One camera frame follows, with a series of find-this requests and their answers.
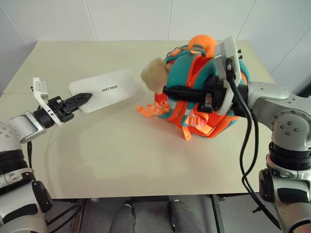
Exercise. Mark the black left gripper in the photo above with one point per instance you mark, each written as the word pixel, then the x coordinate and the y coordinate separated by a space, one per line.
pixel 60 110

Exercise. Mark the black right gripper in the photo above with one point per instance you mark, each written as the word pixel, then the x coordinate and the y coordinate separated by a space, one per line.
pixel 216 94

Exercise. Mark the orange and teal plush backpack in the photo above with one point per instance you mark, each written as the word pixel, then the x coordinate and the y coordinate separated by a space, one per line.
pixel 179 68

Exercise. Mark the white box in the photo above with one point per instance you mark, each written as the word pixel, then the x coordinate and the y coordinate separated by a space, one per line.
pixel 109 82

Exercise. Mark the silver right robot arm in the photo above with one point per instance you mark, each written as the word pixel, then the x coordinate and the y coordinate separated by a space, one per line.
pixel 281 114

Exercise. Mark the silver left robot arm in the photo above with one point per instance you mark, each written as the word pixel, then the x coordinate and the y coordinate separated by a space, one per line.
pixel 24 122

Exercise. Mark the dark rounded shape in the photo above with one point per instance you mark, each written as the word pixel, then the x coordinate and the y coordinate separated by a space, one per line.
pixel 125 218
pixel 181 217

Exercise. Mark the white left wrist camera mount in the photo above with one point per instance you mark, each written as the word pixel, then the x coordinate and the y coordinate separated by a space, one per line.
pixel 40 88

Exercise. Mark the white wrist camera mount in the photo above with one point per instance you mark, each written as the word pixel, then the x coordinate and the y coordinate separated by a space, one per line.
pixel 40 88
pixel 229 52

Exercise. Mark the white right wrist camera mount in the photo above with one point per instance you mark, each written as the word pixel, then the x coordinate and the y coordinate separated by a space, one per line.
pixel 229 52

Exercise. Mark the black table frame leg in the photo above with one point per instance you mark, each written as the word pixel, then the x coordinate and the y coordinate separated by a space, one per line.
pixel 216 213
pixel 82 216

